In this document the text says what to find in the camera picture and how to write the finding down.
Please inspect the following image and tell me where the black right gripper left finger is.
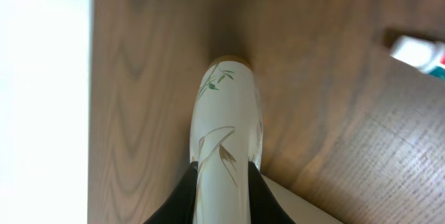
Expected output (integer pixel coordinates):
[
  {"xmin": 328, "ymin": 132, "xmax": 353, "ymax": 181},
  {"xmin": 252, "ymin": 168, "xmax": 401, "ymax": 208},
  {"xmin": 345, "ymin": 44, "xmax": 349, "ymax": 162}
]
[{"xmin": 144, "ymin": 161, "xmax": 197, "ymax": 224}]

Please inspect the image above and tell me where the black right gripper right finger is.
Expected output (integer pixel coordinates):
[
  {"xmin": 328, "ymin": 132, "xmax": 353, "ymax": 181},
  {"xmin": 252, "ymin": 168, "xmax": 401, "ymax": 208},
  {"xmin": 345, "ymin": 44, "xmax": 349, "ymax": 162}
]
[{"xmin": 248, "ymin": 161, "xmax": 295, "ymax": 224}]

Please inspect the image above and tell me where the white shampoo tube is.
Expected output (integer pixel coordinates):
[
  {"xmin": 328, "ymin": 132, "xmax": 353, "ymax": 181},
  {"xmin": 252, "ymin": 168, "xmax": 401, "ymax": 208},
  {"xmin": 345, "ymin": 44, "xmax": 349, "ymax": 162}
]
[{"xmin": 190, "ymin": 56, "xmax": 263, "ymax": 223}]

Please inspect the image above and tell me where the green Colgate toothpaste tube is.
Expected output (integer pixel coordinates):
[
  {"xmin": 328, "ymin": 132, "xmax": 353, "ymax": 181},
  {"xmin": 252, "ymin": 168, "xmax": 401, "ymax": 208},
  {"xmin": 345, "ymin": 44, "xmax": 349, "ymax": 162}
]
[{"xmin": 390, "ymin": 35, "xmax": 444, "ymax": 80}]

